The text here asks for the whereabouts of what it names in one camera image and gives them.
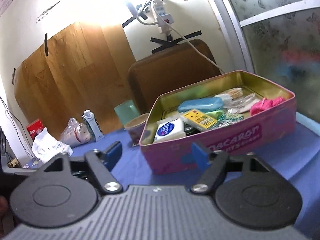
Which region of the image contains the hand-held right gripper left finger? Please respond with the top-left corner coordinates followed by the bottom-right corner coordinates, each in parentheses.
top-left (42, 141), bottom-right (123, 196)

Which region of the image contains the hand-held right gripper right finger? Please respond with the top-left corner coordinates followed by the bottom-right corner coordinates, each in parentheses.
top-left (191, 142), bottom-right (275, 194)

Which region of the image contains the black round container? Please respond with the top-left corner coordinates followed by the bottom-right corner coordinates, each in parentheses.
top-left (184, 122), bottom-right (200, 137)

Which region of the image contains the pink tin box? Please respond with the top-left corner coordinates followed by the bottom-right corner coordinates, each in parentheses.
top-left (139, 70), bottom-right (297, 175)

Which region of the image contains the yellow packet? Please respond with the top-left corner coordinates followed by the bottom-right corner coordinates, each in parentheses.
top-left (180, 109), bottom-right (218, 131)

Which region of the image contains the white blue pocket tissue pack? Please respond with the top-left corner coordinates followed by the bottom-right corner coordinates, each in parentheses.
top-left (153, 118), bottom-right (187, 144)

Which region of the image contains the green cloth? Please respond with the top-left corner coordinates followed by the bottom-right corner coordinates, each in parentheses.
top-left (207, 109), bottom-right (227, 120)

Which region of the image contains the green patterned tissue pack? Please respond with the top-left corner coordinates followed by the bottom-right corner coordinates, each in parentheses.
top-left (212, 112), bottom-right (245, 130)

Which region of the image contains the blue plastic case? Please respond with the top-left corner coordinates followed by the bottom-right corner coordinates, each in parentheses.
top-left (178, 97), bottom-right (224, 113)

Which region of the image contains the clear plastic packet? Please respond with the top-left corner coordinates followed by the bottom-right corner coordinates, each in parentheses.
top-left (225, 94), bottom-right (263, 114)

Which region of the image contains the pack of toothpicks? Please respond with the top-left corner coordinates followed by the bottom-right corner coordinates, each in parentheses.
top-left (216, 88), bottom-right (244, 103)

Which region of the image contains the pink knitted cloth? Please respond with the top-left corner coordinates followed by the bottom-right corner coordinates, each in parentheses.
top-left (250, 97), bottom-right (285, 117)

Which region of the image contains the blue patterned tablecloth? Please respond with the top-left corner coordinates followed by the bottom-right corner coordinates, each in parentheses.
top-left (22, 120), bottom-right (320, 230)

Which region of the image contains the small lidded cup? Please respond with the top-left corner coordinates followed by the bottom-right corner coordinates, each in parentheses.
top-left (124, 113), bottom-right (150, 147)

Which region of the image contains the green white drink carton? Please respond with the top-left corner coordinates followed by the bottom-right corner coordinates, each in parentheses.
top-left (82, 109), bottom-right (105, 142)

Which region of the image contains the teal plastic mug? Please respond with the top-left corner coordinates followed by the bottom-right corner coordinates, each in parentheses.
top-left (114, 99), bottom-right (140, 127)

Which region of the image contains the clear bag of plastic cups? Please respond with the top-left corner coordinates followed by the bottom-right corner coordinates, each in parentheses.
top-left (59, 117), bottom-right (92, 148)

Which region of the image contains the large white tissue pack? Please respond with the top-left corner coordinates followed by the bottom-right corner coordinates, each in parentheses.
top-left (32, 127), bottom-right (74, 164)

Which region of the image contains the red snack box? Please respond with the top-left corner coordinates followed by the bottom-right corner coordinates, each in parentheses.
top-left (27, 119), bottom-right (47, 140)

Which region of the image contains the brown woven board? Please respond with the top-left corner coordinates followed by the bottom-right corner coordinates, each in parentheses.
top-left (127, 39), bottom-right (222, 114)

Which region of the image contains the wood grain panel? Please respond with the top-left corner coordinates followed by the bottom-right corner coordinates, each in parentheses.
top-left (14, 21), bottom-right (138, 140)

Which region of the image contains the black tape cross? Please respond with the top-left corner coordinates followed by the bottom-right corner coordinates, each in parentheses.
top-left (151, 31), bottom-right (202, 54)

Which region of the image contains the frosted glass door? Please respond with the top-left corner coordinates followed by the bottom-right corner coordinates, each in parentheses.
top-left (212, 0), bottom-right (320, 120)

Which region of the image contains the white power strip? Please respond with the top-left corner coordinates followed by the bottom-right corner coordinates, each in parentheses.
top-left (151, 0), bottom-right (175, 34)

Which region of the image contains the white power cable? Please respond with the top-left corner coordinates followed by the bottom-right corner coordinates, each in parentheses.
top-left (162, 17), bottom-right (227, 74)

